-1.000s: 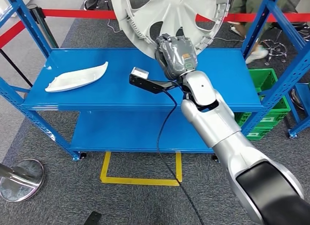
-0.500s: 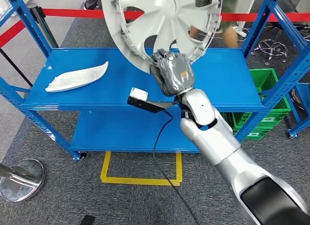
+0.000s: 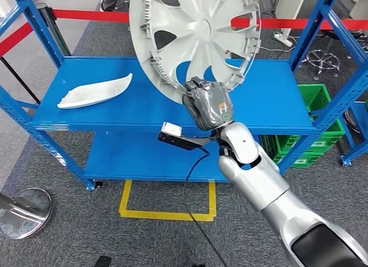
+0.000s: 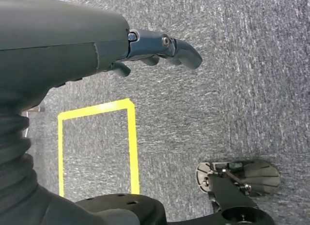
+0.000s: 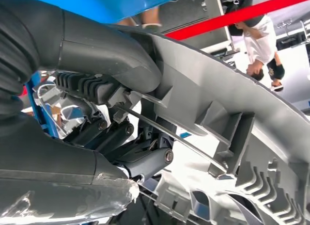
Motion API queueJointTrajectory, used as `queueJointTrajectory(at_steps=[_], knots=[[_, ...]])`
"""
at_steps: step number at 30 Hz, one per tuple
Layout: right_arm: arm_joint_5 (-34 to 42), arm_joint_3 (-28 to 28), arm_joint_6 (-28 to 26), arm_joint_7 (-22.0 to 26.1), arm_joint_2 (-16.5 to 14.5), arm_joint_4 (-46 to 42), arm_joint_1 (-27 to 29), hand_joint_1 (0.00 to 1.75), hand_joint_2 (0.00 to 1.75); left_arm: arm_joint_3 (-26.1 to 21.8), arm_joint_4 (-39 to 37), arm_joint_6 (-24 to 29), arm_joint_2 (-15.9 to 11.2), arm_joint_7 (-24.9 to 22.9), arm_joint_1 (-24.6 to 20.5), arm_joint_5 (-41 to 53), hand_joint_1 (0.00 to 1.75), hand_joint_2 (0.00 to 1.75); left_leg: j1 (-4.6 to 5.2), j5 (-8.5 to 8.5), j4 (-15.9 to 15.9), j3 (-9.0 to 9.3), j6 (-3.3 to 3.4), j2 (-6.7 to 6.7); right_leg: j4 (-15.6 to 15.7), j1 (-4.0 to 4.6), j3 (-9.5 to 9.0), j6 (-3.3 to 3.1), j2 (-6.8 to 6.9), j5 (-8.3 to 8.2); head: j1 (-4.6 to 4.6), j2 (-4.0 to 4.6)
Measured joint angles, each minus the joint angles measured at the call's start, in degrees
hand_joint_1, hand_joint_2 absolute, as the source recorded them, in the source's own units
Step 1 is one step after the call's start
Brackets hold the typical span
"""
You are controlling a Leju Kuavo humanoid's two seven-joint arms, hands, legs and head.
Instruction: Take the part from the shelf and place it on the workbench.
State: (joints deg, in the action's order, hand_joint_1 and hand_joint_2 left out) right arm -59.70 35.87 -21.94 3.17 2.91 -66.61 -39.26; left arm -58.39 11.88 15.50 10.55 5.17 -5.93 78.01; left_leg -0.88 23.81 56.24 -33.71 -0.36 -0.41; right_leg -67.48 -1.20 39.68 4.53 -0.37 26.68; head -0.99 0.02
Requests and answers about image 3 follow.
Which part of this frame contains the robot grey right hand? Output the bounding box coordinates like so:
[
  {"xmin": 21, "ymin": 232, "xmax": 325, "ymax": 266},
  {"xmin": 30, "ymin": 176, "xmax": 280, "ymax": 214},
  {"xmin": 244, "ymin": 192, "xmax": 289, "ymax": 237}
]
[{"xmin": 182, "ymin": 76, "xmax": 235, "ymax": 132}]

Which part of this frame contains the silver plastic wheel hubcap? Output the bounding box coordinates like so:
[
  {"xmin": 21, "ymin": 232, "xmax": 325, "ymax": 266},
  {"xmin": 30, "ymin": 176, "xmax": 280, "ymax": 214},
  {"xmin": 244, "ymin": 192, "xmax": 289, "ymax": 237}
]
[{"xmin": 128, "ymin": 0, "xmax": 262, "ymax": 105}]

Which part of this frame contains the blue metal shelf rack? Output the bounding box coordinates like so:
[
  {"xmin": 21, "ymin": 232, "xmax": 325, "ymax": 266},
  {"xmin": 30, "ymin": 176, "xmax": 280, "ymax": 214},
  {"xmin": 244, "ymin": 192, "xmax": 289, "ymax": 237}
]
[
  {"xmin": 0, "ymin": 0, "xmax": 368, "ymax": 192},
  {"xmin": 340, "ymin": 101, "xmax": 368, "ymax": 167}
]

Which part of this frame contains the white curved plastic trim part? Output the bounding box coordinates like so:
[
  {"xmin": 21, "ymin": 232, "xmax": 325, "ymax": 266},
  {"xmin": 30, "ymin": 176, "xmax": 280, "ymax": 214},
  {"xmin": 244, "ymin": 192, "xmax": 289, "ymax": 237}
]
[{"xmin": 57, "ymin": 73, "xmax": 133, "ymax": 110}]

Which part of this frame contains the white power strip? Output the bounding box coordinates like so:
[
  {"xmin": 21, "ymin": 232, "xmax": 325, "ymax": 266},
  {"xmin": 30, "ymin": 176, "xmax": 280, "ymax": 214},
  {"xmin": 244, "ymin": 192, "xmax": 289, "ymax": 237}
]
[{"xmin": 273, "ymin": 32, "xmax": 294, "ymax": 48}]

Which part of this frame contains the green plastic crate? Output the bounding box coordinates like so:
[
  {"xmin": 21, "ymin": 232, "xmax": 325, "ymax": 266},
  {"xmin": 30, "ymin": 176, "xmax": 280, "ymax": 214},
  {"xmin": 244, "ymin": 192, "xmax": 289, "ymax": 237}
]
[
  {"xmin": 290, "ymin": 152, "xmax": 326, "ymax": 170},
  {"xmin": 271, "ymin": 83, "xmax": 345, "ymax": 155}
]

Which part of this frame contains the white table leg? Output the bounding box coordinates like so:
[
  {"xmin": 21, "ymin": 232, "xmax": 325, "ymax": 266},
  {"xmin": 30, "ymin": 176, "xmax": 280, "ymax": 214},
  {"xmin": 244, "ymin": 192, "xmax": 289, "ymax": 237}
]
[{"xmin": 273, "ymin": 0, "xmax": 308, "ymax": 30}]

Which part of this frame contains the black swivel stool chrome base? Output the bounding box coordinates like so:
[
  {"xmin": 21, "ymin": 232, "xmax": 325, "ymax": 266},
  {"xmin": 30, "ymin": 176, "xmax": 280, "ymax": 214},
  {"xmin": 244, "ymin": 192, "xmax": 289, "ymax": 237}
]
[{"xmin": 305, "ymin": 49, "xmax": 343, "ymax": 81}]

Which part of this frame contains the grey base thin pole stand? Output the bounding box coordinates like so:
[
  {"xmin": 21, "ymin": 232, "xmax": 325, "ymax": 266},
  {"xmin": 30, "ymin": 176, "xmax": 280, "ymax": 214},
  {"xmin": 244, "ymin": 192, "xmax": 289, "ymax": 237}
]
[{"xmin": 0, "ymin": 57, "xmax": 41, "ymax": 105}]

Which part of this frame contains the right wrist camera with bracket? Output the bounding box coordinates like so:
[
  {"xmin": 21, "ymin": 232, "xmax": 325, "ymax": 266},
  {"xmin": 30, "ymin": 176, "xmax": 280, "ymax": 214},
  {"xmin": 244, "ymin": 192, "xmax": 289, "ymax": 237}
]
[{"xmin": 157, "ymin": 121, "xmax": 215, "ymax": 152}]

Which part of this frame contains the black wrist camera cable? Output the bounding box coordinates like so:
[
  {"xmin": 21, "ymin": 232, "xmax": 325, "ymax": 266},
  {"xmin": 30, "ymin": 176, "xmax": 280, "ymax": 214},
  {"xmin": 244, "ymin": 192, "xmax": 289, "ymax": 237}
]
[{"xmin": 182, "ymin": 145, "xmax": 222, "ymax": 267}]

